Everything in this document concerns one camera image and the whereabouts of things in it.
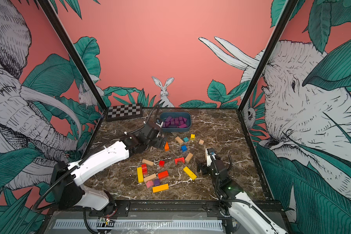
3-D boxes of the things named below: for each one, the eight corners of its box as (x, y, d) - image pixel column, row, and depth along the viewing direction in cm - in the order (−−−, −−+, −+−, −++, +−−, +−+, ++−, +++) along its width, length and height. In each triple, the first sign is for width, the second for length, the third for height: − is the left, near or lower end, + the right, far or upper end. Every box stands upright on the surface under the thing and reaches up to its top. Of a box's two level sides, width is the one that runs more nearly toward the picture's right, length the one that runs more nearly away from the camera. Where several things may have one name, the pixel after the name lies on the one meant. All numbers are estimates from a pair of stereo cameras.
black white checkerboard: (107, 118, 115) (106, 116, 113) (109, 108, 122) (108, 106, 120) (141, 114, 118) (140, 112, 116) (141, 105, 125) (140, 103, 123)
